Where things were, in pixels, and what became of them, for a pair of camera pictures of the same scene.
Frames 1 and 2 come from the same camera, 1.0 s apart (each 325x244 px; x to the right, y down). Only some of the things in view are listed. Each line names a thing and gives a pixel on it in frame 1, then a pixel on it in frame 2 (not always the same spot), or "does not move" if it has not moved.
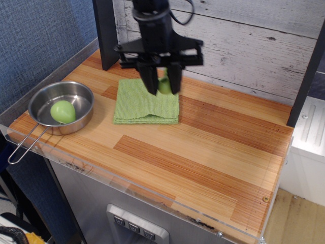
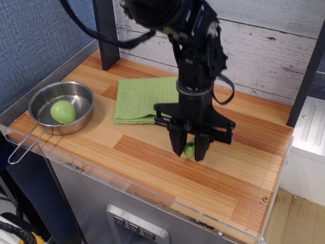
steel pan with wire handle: [39, 107] does not move
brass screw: [265, 199] does not move
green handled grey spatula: [163, 84] -> [189, 148]
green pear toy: [63, 112] does not move
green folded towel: [135, 105] does not move
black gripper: [158, 44] -> [194, 111]
